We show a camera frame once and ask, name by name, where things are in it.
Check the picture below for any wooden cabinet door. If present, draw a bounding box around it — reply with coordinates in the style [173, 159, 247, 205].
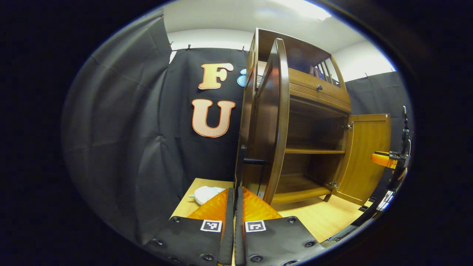
[242, 38, 291, 206]
[333, 114, 392, 207]

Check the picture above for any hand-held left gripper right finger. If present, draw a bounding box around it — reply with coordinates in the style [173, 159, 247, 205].
[235, 186, 326, 266]

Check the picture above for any wooden ribbed drawer front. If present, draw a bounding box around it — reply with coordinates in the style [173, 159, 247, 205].
[288, 68, 352, 115]

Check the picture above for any wooden inner shelf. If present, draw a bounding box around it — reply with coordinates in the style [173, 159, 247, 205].
[285, 148, 346, 155]

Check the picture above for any wooden double-door shoe cabinet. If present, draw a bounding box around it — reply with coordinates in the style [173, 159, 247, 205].
[234, 28, 392, 207]

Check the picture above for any white plush toy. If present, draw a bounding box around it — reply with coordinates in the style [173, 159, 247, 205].
[188, 186, 227, 206]

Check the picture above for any black door handle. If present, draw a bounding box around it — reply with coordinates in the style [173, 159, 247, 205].
[236, 144, 267, 190]

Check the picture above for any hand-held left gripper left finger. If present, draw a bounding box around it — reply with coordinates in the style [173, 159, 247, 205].
[143, 187, 235, 266]

